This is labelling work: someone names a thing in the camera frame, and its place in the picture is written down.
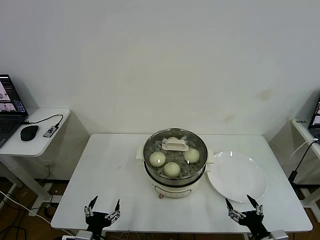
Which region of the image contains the white loose cable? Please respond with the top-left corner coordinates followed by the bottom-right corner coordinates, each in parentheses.
top-left (289, 138), bottom-right (320, 160)

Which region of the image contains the black computer mouse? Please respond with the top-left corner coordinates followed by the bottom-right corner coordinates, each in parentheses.
top-left (19, 124), bottom-right (40, 142)

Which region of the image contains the black power cable with adapter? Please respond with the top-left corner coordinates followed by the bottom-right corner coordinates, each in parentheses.
top-left (287, 142), bottom-right (319, 187)

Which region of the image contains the round glass pot lid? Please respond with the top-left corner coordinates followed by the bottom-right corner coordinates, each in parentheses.
top-left (143, 127), bottom-right (209, 181)

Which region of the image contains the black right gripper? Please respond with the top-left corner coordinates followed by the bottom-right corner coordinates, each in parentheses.
top-left (224, 194), bottom-right (270, 236)

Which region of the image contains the stainless steel steamer basket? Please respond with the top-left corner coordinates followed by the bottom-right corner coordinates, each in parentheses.
top-left (135, 127), bottom-right (215, 185)

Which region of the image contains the cream electric cooker base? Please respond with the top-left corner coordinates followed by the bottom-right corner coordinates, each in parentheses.
top-left (142, 159), bottom-right (213, 200)

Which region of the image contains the round white plate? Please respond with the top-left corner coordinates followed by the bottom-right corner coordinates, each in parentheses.
top-left (206, 149), bottom-right (268, 204)

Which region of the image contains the black usb cable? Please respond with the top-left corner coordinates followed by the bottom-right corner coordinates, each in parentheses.
top-left (23, 113), bottom-right (64, 128)

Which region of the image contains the silver usb hub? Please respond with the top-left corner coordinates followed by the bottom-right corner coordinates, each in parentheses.
top-left (42, 125), bottom-right (58, 138)

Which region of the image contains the white floor power cable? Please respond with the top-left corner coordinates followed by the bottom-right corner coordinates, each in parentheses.
top-left (0, 192), bottom-right (52, 223)

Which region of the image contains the black laptop with mouse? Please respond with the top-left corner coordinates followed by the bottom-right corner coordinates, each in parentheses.
top-left (0, 73), bottom-right (29, 148)

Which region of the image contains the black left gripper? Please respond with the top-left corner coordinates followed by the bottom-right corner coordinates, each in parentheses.
top-left (83, 195), bottom-right (121, 232)

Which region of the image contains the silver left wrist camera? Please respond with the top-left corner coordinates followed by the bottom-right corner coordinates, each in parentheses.
top-left (74, 230), bottom-right (94, 240)

